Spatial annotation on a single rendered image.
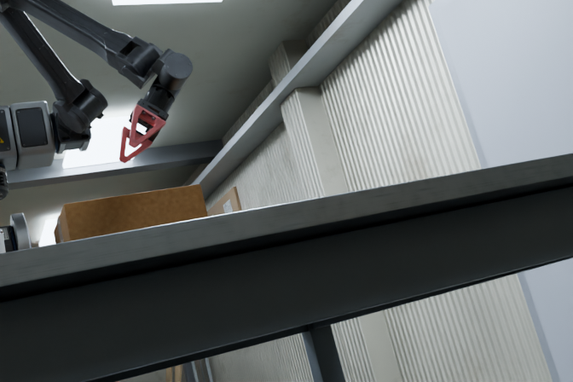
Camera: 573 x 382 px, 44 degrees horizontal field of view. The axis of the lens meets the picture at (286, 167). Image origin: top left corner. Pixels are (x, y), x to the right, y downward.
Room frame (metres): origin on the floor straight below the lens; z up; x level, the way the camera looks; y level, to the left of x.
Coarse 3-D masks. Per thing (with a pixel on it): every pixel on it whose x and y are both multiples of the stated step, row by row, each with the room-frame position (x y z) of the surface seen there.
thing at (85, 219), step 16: (144, 192) 1.47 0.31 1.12; (160, 192) 1.49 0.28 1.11; (176, 192) 1.50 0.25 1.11; (192, 192) 1.52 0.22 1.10; (64, 208) 1.40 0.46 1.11; (80, 208) 1.41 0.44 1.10; (96, 208) 1.42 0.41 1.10; (112, 208) 1.44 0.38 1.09; (128, 208) 1.45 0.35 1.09; (144, 208) 1.47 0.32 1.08; (160, 208) 1.48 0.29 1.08; (176, 208) 1.50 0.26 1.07; (192, 208) 1.51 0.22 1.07; (64, 224) 1.43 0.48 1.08; (80, 224) 1.41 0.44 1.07; (96, 224) 1.42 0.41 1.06; (112, 224) 1.43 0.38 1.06; (128, 224) 1.45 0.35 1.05; (144, 224) 1.46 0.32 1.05; (160, 224) 1.48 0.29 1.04; (64, 240) 1.47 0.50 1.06
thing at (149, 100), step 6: (150, 90) 1.35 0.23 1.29; (156, 90) 1.34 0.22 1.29; (162, 90) 1.35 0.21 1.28; (150, 96) 1.34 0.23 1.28; (156, 96) 1.34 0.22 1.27; (162, 96) 1.35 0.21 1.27; (168, 96) 1.36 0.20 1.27; (144, 102) 1.30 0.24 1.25; (150, 102) 1.34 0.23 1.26; (156, 102) 1.34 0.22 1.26; (162, 102) 1.35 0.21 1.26; (168, 102) 1.36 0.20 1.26; (150, 108) 1.32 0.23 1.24; (156, 108) 1.31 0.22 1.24; (162, 108) 1.35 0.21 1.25; (168, 108) 1.37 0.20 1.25; (162, 114) 1.32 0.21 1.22; (168, 114) 1.33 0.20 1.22; (144, 126) 1.40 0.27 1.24
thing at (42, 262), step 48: (384, 192) 0.51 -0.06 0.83; (432, 192) 0.53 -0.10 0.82; (480, 192) 0.55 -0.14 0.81; (528, 192) 0.62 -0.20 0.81; (96, 240) 0.42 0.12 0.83; (144, 240) 0.43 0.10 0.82; (192, 240) 0.45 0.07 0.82; (240, 240) 0.46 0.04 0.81; (288, 240) 0.52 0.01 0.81; (0, 288) 0.40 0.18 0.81; (48, 288) 0.45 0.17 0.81
